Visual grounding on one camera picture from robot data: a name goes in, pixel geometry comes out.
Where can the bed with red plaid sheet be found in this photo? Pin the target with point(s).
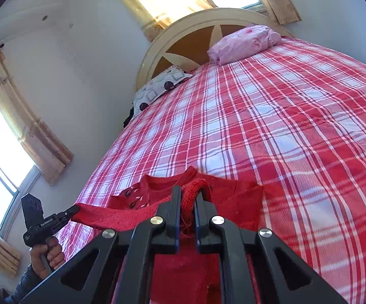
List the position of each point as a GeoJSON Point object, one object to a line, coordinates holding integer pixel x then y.
{"type": "Point", "coordinates": [265, 133]}

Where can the dark cloth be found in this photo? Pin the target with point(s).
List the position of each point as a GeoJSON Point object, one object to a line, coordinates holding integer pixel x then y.
{"type": "Point", "coordinates": [128, 117]}

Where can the red embroidered knit sweater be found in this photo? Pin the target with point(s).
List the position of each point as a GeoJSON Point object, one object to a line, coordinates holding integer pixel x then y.
{"type": "Point", "coordinates": [132, 215]}

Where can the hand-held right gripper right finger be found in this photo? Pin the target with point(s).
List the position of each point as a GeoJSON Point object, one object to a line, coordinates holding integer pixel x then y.
{"type": "Point", "coordinates": [202, 228]}

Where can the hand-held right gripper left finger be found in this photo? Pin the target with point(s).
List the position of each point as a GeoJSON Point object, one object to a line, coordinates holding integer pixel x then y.
{"type": "Point", "coordinates": [170, 228]}

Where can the recessed ceiling light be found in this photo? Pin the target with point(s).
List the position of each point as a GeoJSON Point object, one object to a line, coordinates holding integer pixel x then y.
{"type": "Point", "coordinates": [45, 17]}

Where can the cream and brown headboard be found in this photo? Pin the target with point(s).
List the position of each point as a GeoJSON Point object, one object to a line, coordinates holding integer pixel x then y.
{"type": "Point", "coordinates": [189, 41]}

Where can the pink floral pillow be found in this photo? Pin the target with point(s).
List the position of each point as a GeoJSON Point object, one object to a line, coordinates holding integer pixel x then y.
{"type": "Point", "coordinates": [243, 42]}

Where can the white patterned pillow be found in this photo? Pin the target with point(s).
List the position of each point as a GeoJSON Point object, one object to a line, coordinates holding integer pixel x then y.
{"type": "Point", "coordinates": [160, 87]}

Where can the person's left hand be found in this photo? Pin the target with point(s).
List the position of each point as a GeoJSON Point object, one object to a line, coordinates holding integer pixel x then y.
{"type": "Point", "coordinates": [53, 255]}

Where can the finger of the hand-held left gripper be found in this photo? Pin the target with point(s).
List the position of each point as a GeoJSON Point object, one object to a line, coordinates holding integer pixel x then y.
{"type": "Point", "coordinates": [67, 215]}

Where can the person's left forearm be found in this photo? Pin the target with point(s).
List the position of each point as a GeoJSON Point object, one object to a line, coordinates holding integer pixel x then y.
{"type": "Point", "coordinates": [24, 286]}

